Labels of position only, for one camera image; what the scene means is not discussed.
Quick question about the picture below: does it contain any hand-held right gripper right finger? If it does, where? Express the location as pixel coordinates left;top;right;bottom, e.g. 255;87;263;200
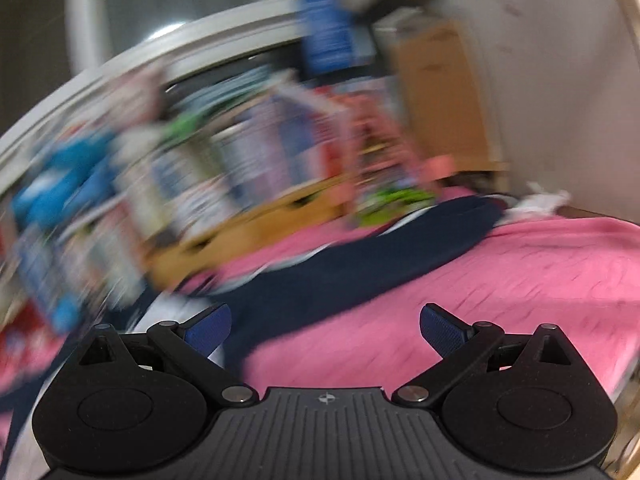
392;302;576;407

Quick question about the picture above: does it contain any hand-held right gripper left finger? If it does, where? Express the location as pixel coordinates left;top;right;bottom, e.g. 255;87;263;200
65;302;258;407

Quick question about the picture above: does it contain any white navy jacket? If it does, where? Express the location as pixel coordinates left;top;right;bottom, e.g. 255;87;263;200
0;194;506;461

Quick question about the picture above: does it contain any pink printed blanket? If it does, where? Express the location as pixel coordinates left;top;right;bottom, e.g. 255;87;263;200
0;185;640;480

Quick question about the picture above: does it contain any wooden drawer organizer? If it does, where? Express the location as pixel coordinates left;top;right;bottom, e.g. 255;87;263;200
145;180;351;286

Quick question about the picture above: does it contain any crumpled white plastic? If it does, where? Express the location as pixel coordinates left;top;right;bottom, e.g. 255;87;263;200
500;182;571;223

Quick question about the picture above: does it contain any pink triangular toy house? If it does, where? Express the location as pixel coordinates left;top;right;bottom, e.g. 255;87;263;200
345;95;456;228

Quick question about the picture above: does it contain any large blue whale plush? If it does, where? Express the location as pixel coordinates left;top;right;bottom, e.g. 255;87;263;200
12;132;118;233

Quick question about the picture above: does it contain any brown cardboard box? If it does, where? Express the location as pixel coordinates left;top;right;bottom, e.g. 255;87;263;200
390;20;511;176

